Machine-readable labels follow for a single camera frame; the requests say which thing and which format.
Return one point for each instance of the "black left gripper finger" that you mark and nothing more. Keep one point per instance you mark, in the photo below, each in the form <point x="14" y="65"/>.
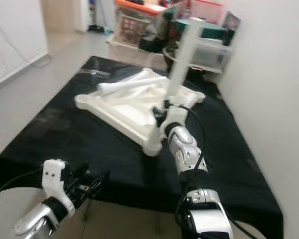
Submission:
<point x="102" y="180"/>

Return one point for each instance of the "white plastic children table top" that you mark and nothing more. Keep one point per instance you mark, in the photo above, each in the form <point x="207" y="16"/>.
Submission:
<point x="119" y="114"/>

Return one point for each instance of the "black tablecloth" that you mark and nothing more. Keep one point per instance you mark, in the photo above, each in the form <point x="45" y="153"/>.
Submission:
<point x="70" y="144"/>

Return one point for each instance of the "black round basin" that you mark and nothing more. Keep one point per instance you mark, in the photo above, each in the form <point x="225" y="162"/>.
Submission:
<point x="172" y="63"/>

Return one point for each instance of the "beige low bench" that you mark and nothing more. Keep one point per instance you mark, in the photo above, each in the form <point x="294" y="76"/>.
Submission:
<point x="134" y="54"/>

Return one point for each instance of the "clear tape strip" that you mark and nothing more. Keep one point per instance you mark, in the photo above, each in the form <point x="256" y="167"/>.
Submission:
<point x="94" y="72"/>

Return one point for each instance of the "dark shiny plastic bag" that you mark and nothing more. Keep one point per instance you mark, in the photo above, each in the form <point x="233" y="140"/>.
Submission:
<point x="154" y="37"/>

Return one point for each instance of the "clear lidded plastic container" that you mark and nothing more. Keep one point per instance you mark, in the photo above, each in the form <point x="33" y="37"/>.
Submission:
<point x="217" y="52"/>

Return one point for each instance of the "clear storage box orange lid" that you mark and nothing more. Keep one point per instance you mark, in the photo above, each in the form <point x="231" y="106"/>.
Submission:
<point x="134" y="30"/>

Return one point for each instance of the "dark green pot lid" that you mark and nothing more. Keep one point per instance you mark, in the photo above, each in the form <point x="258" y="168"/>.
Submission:
<point x="214" y="31"/>

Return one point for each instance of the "black pole mop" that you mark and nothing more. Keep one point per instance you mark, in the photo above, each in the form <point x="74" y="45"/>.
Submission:
<point x="97" y="30"/>

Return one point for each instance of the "pink box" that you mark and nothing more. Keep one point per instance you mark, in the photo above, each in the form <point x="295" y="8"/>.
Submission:
<point x="212" y="11"/>

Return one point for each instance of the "framed picture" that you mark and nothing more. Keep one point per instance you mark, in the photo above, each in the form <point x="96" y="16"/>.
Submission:
<point x="231" y="21"/>

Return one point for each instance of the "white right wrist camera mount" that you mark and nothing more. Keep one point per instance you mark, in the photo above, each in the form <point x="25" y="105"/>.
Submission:
<point x="177" y="115"/>

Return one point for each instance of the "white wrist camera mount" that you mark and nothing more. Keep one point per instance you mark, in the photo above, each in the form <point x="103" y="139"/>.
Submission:
<point x="55" y="174"/>
<point x="177" y="115"/>

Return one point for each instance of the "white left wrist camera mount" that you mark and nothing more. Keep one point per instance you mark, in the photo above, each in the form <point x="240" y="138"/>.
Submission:
<point x="55" y="174"/>

